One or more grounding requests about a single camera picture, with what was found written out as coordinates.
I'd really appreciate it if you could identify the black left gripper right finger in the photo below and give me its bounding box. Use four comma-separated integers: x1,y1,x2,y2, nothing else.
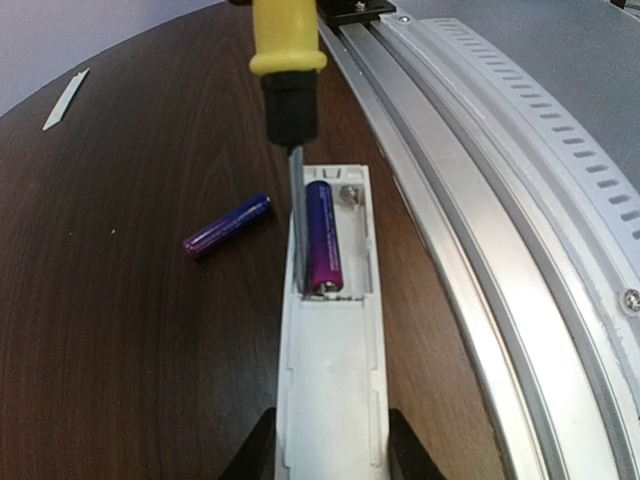
388,408,445,480

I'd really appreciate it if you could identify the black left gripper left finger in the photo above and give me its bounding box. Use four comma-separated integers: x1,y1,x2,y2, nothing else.
217,407,277,480

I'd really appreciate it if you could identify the white remote control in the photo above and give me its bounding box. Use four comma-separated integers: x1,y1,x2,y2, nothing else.
274,165,390,479

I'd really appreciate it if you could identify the purple battery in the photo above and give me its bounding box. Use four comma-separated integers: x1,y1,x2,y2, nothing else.
182,194,272,260
306,180,344,295

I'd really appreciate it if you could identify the yellow handled screwdriver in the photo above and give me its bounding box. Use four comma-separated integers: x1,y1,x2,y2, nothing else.
249,0,327,294

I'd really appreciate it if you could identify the white battery cover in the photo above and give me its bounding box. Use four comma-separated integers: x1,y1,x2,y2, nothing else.
42,68,90,132

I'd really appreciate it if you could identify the aluminium front rail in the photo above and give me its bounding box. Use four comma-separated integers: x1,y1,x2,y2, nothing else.
320,11,639,479

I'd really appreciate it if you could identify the perforated cable tray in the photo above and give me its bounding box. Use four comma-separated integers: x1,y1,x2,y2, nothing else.
419,18,639,255

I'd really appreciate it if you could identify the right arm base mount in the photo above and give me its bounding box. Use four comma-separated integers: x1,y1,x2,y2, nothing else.
316,0,396,27

